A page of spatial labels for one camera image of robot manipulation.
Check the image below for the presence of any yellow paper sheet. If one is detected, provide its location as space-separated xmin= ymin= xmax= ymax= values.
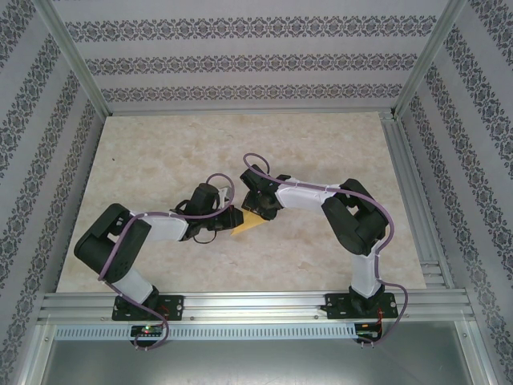
xmin=229 ymin=209 xmax=269 ymax=237

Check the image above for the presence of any controller board with green light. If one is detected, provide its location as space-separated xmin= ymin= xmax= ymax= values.
xmin=131 ymin=325 xmax=164 ymax=337

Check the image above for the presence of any grey metal tray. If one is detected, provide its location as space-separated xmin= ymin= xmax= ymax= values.
xmin=39 ymin=338 xmax=488 ymax=385

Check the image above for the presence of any small controller board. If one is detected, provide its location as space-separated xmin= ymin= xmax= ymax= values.
xmin=356 ymin=322 xmax=382 ymax=340

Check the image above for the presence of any aluminium mounting rail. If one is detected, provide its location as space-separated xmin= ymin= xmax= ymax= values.
xmin=38 ymin=291 xmax=476 ymax=324

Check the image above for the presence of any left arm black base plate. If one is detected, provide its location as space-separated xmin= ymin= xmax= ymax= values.
xmin=113 ymin=294 xmax=185 ymax=322

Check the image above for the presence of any slotted grey cable duct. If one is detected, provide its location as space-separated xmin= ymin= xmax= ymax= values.
xmin=54 ymin=322 xmax=357 ymax=340

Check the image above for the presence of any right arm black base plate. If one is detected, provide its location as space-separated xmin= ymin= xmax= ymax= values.
xmin=325 ymin=292 xmax=398 ymax=321

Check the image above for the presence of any aluminium side rail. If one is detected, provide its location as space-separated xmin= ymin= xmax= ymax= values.
xmin=378 ymin=111 xmax=456 ymax=290

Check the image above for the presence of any aluminium frame post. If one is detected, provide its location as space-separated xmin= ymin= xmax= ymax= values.
xmin=34 ymin=0 xmax=111 ymax=118
xmin=390 ymin=0 xmax=468 ymax=120

